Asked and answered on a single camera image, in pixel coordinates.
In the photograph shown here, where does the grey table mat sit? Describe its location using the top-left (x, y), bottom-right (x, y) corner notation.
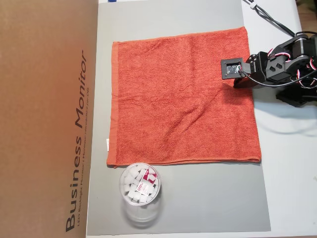
top-left (86, 2), bottom-right (272, 236)

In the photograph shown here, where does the brown cardboard monitor box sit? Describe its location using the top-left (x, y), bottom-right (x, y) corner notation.
top-left (0, 0), bottom-right (100, 238)

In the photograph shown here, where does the orange terry towel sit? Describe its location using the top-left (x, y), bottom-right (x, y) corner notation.
top-left (106, 26), bottom-right (263, 169)

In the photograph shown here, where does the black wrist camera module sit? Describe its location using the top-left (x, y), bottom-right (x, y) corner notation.
top-left (220, 57), bottom-right (250, 80)

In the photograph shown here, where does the red deli label card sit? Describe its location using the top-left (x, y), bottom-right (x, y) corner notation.
top-left (135, 168), bottom-right (158, 194)

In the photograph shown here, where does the clear plastic jar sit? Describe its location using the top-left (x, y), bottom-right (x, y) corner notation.
top-left (118, 162), bottom-right (163, 229)

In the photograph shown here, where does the black camera cable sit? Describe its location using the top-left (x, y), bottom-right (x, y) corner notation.
top-left (239, 70), bottom-right (317, 88)

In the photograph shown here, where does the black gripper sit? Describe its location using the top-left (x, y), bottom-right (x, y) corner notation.
top-left (232, 51), bottom-right (270, 90)

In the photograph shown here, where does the black cable bundle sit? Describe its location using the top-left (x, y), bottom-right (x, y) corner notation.
top-left (244, 0), bottom-right (297, 35)
top-left (247, 0), bottom-right (297, 36)

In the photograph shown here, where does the black grid table clamp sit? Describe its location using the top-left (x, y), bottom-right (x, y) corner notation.
top-left (275, 88), bottom-right (309, 108)

